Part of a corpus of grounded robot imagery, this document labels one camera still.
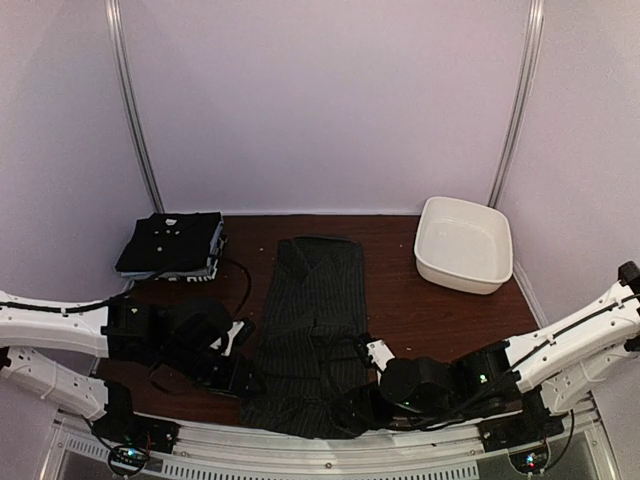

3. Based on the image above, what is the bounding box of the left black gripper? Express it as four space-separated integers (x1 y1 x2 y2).
161 340 267 399

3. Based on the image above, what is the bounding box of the black pinstriped long sleeve shirt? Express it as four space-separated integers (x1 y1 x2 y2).
240 236 367 440

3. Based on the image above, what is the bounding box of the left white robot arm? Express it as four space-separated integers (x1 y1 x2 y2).
1 294 265 444

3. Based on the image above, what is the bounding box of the stack of folded shirts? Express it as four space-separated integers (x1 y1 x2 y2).
115 212 226 282

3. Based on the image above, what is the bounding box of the left circuit board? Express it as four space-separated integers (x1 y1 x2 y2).
107 445 150 477

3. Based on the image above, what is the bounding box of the circuit board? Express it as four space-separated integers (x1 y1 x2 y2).
509 446 550 475
107 445 150 477

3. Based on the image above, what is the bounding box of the right circuit board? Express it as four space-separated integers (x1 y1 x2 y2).
509 446 550 475

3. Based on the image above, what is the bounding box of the white plastic tub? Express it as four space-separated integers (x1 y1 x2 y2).
413 196 514 295

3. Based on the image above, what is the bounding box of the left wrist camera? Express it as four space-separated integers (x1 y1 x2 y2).
211 318 256 357

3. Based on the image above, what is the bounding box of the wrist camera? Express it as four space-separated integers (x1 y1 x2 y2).
354 334 395 375
211 318 256 357

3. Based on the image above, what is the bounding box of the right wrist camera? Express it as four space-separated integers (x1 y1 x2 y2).
354 334 395 375

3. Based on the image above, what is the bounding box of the aluminium front rail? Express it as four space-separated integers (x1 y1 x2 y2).
35 396 621 479

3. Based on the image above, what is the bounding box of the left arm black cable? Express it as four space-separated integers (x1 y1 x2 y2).
29 257 252 396

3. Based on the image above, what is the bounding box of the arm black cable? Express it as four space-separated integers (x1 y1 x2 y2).
29 257 252 396
319 284 640 434

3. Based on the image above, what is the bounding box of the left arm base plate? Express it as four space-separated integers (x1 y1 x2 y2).
91 412 179 454

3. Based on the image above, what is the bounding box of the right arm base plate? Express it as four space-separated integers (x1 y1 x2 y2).
477 412 564 452

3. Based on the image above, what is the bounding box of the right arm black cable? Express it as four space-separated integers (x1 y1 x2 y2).
319 284 640 434

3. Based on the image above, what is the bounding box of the left aluminium post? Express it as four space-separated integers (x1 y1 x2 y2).
104 0 165 213

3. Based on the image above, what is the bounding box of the aluminium post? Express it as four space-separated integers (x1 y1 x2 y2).
104 0 165 213
487 0 545 209

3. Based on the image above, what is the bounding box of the right aluminium post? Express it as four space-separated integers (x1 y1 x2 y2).
487 0 545 209

